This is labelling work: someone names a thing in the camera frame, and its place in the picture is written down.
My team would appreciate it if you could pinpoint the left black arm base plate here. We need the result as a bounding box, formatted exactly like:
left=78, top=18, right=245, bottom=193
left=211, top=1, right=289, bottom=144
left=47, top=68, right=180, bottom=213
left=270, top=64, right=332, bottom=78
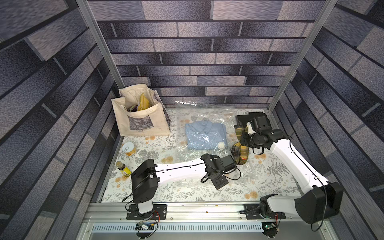
left=126, top=203, right=168, bottom=221

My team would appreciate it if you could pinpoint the black tray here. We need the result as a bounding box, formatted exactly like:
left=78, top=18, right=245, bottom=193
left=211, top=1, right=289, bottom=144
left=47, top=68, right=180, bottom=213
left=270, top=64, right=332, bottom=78
left=236, top=112, right=271, bottom=127

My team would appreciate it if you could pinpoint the small circuit board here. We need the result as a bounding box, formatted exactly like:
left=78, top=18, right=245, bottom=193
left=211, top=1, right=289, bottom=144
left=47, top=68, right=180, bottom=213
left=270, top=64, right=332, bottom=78
left=135, top=222, right=157, bottom=232
left=262, top=223, right=279, bottom=239

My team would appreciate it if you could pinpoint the yellow snack packet in tote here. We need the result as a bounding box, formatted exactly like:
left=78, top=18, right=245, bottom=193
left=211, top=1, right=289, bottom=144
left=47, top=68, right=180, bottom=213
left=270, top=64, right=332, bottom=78
left=137, top=94, right=151, bottom=111

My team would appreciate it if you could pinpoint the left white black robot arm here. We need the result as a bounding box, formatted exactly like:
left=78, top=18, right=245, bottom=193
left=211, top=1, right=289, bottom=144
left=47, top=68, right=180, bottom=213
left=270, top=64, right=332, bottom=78
left=130, top=154, right=240, bottom=215

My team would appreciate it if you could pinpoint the small yellow capped bottle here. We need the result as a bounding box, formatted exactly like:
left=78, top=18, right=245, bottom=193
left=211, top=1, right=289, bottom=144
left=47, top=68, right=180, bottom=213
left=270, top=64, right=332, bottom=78
left=116, top=161, right=132, bottom=177

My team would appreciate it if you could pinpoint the yellow black plaid shirt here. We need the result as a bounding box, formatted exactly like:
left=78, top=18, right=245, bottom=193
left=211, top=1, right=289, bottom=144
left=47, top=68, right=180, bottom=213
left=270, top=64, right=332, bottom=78
left=231, top=125, right=249, bottom=165

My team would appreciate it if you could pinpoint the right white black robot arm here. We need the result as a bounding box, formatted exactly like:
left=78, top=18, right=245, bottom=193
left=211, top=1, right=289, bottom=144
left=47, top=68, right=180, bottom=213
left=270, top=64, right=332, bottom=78
left=235, top=112, right=344, bottom=225

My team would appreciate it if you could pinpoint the right small circuit board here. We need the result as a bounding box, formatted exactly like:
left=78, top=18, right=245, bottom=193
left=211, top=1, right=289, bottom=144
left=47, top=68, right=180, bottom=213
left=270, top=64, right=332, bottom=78
left=262, top=223, right=279, bottom=239

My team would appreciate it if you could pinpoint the beige canvas tote bag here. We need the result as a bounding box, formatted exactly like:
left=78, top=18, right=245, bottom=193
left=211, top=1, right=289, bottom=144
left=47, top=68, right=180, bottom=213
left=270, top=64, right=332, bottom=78
left=112, top=84, right=171, bottom=137

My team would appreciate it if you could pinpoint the light blue shirt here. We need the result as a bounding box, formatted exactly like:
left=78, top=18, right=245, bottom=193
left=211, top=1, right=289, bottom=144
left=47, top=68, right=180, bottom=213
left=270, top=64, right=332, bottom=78
left=185, top=121, right=228, bottom=150

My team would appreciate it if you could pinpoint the left small circuit board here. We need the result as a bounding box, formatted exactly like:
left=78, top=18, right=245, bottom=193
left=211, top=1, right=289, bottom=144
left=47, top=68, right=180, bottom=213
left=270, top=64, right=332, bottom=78
left=135, top=222, right=157, bottom=232

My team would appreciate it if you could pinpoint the floral patterned table cloth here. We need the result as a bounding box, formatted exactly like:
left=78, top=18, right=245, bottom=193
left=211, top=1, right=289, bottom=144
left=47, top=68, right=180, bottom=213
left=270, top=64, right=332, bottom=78
left=117, top=108, right=301, bottom=202

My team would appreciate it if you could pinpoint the white round bag valve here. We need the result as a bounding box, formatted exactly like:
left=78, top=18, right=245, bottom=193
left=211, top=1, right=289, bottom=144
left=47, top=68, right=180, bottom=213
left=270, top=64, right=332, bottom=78
left=217, top=142, right=227, bottom=150

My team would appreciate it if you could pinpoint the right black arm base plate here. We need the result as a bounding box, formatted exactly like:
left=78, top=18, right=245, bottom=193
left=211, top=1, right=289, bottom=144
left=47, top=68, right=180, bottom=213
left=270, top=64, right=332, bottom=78
left=240, top=204, right=286, bottom=220

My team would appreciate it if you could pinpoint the aluminium front rail frame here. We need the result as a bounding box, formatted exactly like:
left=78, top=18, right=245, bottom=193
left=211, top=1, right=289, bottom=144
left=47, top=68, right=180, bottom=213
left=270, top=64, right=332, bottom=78
left=76, top=202, right=339, bottom=240

